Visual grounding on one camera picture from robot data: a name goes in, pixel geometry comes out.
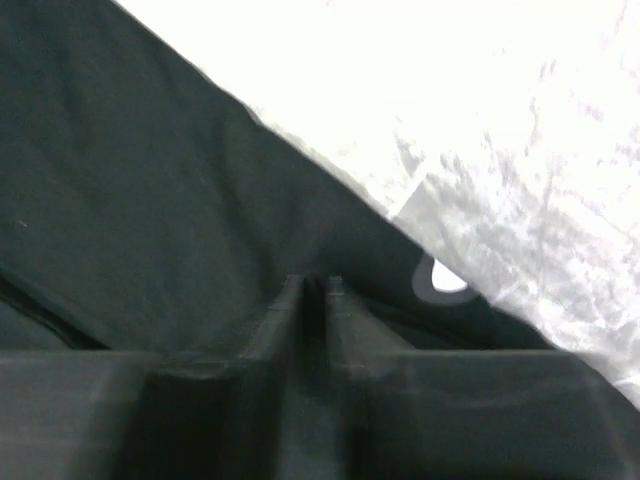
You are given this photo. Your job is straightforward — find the black daisy t-shirt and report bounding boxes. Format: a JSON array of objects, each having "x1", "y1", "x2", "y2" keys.
[{"x1": 1, "y1": 1, "x2": 547, "y2": 352}]

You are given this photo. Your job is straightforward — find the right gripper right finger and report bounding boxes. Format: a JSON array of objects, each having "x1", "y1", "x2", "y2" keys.
[{"x1": 327, "y1": 277, "x2": 639, "y2": 479}]

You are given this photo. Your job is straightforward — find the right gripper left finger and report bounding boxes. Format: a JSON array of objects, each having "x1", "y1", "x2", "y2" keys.
[{"x1": 1, "y1": 276, "x2": 303, "y2": 479}]

